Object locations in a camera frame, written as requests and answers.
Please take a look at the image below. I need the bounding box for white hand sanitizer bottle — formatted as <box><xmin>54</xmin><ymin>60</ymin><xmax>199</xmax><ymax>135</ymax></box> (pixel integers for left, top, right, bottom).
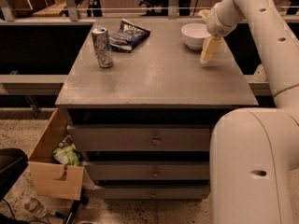
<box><xmin>253</xmin><ymin>63</ymin><xmax>267</xmax><ymax>82</ymax></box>

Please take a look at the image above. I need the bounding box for brown cardboard box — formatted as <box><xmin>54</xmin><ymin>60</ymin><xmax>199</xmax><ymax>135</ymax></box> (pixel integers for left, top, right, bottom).
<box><xmin>28</xmin><ymin>109</ymin><xmax>84</xmax><ymax>200</ymax></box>

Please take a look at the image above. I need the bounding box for clear plastic water bottle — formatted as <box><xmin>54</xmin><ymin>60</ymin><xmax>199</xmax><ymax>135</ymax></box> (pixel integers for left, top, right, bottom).
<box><xmin>23</xmin><ymin>198</ymin><xmax>48</xmax><ymax>218</ymax></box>

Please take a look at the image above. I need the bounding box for grey wooden drawer cabinet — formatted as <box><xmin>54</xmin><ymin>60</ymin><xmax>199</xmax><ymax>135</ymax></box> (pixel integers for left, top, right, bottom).
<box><xmin>56</xmin><ymin>20</ymin><xmax>257</xmax><ymax>190</ymax></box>

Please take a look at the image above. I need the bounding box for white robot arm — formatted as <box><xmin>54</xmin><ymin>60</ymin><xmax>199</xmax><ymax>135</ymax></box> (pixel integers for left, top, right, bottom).
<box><xmin>201</xmin><ymin>0</ymin><xmax>299</xmax><ymax>224</ymax></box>

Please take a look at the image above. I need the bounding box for middle grey drawer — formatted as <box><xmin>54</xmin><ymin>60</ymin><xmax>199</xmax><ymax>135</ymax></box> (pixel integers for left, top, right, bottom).
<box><xmin>84</xmin><ymin>161</ymin><xmax>209</xmax><ymax>181</ymax></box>

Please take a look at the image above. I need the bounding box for white ceramic bowl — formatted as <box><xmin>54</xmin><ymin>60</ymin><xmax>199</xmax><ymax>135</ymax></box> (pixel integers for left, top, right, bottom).
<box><xmin>181</xmin><ymin>23</ymin><xmax>210</xmax><ymax>50</ymax></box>

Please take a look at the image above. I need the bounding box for dark blue chip bag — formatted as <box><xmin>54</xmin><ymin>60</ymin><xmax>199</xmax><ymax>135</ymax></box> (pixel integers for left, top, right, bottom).
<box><xmin>109</xmin><ymin>20</ymin><xmax>150</xmax><ymax>52</ymax></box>

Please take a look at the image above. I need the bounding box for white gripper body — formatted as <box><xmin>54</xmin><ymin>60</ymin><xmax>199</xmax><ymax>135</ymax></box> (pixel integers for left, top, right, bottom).
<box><xmin>206</xmin><ymin>2</ymin><xmax>234</xmax><ymax>37</ymax></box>

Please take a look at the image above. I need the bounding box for grey drawer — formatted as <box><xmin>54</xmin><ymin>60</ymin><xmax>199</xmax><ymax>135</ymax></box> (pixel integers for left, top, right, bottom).
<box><xmin>67</xmin><ymin>125</ymin><xmax>210</xmax><ymax>151</ymax></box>
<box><xmin>94</xmin><ymin>185</ymin><xmax>210</xmax><ymax>200</ymax></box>
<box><xmin>84</xmin><ymin>161</ymin><xmax>209</xmax><ymax>181</ymax></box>

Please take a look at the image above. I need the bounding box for bottom grey drawer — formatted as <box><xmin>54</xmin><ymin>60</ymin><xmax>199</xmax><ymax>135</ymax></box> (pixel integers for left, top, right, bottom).
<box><xmin>94</xmin><ymin>185</ymin><xmax>210</xmax><ymax>200</ymax></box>

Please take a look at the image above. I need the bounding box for green snack bag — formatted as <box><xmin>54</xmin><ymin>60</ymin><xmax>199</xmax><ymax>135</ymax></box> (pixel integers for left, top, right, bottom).
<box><xmin>52</xmin><ymin>145</ymin><xmax>80</xmax><ymax>166</ymax></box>

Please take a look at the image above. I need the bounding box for top grey drawer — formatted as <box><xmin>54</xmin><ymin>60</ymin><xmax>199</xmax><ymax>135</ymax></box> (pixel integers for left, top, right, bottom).
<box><xmin>67</xmin><ymin>125</ymin><xmax>210</xmax><ymax>151</ymax></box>

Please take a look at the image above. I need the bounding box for grey metal railing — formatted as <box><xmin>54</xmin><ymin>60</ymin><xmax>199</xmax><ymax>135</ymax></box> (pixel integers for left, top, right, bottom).
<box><xmin>0</xmin><ymin>0</ymin><xmax>299</xmax><ymax>26</ymax></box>

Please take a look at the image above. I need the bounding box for silver blue redbull can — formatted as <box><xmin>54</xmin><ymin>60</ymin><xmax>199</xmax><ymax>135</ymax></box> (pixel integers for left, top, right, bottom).
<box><xmin>92</xmin><ymin>25</ymin><xmax>113</xmax><ymax>68</ymax></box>

